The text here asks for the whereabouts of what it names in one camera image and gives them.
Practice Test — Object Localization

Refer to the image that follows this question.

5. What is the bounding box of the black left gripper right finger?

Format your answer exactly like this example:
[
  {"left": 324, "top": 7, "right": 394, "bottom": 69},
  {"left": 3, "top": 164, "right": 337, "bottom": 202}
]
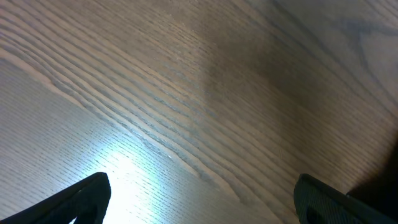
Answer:
[{"left": 294, "top": 174, "right": 397, "bottom": 224}]

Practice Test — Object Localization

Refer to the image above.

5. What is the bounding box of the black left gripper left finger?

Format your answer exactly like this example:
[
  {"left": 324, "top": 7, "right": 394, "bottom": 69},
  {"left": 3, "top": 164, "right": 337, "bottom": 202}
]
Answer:
[{"left": 1, "top": 172, "right": 111, "bottom": 224}]

